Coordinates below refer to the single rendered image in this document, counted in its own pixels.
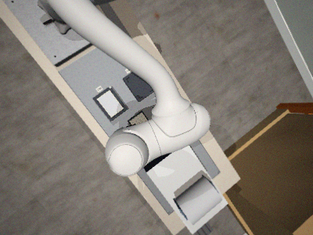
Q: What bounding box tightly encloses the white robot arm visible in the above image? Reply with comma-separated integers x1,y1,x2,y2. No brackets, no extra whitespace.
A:
38,0,210,176

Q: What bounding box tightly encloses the white cylinder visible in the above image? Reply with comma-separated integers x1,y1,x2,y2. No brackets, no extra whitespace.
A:
175,176,222,225

